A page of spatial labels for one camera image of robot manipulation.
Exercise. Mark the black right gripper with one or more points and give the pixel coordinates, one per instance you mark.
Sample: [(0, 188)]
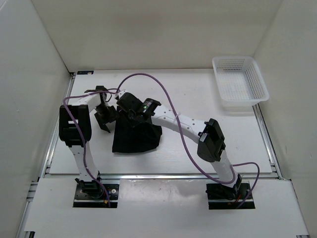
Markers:
[(132, 123)]

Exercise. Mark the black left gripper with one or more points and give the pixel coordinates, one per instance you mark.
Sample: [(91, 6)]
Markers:
[(113, 116)]

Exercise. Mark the black shorts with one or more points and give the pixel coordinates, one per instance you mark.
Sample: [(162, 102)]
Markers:
[(139, 139)]

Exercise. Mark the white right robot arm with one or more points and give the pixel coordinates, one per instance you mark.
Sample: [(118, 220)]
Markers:
[(206, 134)]

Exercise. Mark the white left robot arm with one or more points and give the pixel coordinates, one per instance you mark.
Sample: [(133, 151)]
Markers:
[(75, 131)]

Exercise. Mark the white perforated plastic basket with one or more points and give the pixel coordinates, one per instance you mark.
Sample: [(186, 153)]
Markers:
[(240, 84)]

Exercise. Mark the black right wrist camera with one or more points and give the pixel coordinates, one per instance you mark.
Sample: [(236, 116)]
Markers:
[(128, 102)]

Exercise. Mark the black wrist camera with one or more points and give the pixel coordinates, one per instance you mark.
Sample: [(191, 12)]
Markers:
[(99, 89), (128, 102)]

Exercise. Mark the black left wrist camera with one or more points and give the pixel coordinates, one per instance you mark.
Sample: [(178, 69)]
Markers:
[(99, 89)]

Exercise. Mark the aluminium front rail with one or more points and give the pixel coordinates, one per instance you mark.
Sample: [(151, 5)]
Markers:
[(181, 176)]

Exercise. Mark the aluminium rail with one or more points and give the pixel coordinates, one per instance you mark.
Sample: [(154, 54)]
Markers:
[(181, 176), (45, 163), (278, 214)]

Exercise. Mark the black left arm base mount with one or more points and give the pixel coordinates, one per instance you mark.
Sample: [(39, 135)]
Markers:
[(92, 195)]

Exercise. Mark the aluminium left side rail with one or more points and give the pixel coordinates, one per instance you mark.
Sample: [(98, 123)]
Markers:
[(45, 163)]

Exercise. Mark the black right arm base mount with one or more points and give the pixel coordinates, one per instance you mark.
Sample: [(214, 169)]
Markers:
[(219, 199)]

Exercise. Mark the aluminium right side rail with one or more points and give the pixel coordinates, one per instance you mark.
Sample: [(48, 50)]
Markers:
[(278, 214)]

